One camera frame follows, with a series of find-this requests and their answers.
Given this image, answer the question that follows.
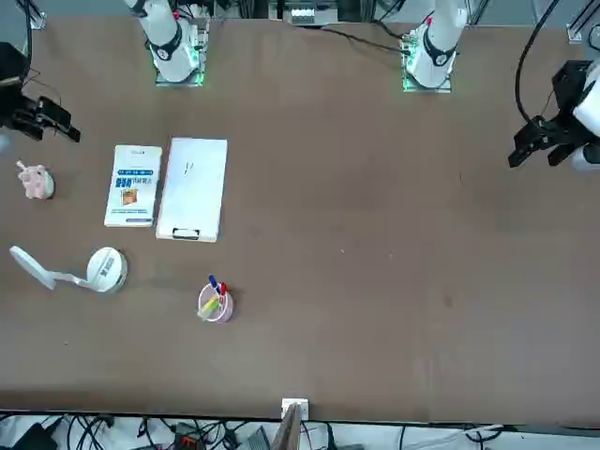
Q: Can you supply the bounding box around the white clipboard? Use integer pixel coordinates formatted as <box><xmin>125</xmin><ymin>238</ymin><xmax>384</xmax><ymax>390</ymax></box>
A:
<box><xmin>155</xmin><ymin>136</ymin><xmax>230</xmax><ymax>244</ymax></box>

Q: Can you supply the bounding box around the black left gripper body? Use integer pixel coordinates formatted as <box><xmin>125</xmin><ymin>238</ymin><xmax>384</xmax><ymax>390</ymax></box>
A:
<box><xmin>528</xmin><ymin>59</ymin><xmax>591</xmax><ymax>143</ymax></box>

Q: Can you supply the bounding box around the black power brick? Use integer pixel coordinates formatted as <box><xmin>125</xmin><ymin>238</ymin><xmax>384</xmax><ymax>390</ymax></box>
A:
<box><xmin>12</xmin><ymin>421</ymin><xmax>53</xmax><ymax>450</ymax></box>

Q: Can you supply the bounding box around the aluminium frame profile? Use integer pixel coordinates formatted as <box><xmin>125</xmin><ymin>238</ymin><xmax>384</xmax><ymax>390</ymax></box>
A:
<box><xmin>565</xmin><ymin>0</ymin><xmax>600</xmax><ymax>44</ymax></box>
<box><xmin>18</xmin><ymin>0</ymin><xmax>48</xmax><ymax>30</ymax></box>

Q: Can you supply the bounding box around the pink pig alarm clock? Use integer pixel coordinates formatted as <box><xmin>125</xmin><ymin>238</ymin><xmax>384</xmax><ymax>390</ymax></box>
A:
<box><xmin>15</xmin><ymin>159</ymin><xmax>55</xmax><ymax>202</ymax></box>

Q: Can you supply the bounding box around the white and blue book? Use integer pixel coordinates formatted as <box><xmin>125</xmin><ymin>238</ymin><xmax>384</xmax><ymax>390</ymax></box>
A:
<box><xmin>103</xmin><ymin>143</ymin><xmax>164</xmax><ymax>230</ymax></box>

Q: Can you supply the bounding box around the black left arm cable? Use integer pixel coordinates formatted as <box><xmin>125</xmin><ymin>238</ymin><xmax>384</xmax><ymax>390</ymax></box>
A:
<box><xmin>514</xmin><ymin>0</ymin><xmax>566</xmax><ymax>124</ymax></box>

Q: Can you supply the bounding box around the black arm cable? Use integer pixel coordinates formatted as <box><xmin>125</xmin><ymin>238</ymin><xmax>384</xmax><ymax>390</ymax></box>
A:
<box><xmin>13</xmin><ymin>0</ymin><xmax>37</xmax><ymax>85</ymax></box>
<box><xmin>514</xmin><ymin>0</ymin><xmax>566</xmax><ymax>124</ymax></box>

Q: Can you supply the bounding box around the grey power strip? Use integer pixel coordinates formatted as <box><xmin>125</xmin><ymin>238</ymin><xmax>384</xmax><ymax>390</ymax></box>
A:
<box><xmin>285</xmin><ymin>6</ymin><xmax>339</xmax><ymax>27</ymax></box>

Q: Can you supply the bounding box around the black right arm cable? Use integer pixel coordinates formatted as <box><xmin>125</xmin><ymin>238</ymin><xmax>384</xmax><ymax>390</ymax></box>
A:
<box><xmin>13</xmin><ymin>0</ymin><xmax>37</xmax><ymax>85</ymax></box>

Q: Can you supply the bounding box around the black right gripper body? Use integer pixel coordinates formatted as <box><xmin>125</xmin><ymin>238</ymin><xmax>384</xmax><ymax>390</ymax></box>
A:
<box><xmin>0</xmin><ymin>41</ymin><xmax>47</xmax><ymax>136</ymax></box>

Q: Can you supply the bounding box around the camera mount post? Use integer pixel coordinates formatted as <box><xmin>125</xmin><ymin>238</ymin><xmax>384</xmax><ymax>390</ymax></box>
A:
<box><xmin>270</xmin><ymin>402</ymin><xmax>305</xmax><ymax>450</ymax></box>

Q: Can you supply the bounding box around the black cable across table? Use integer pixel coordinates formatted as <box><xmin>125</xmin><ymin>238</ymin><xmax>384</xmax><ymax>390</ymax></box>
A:
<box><xmin>322</xmin><ymin>25</ymin><xmax>409</xmax><ymax>53</ymax></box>

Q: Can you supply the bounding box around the pink mesh pen holder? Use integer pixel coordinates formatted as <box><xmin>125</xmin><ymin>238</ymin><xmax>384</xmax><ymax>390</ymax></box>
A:
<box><xmin>197</xmin><ymin>280</ymin><xmax>234</xmax><ymax>325</ymax></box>

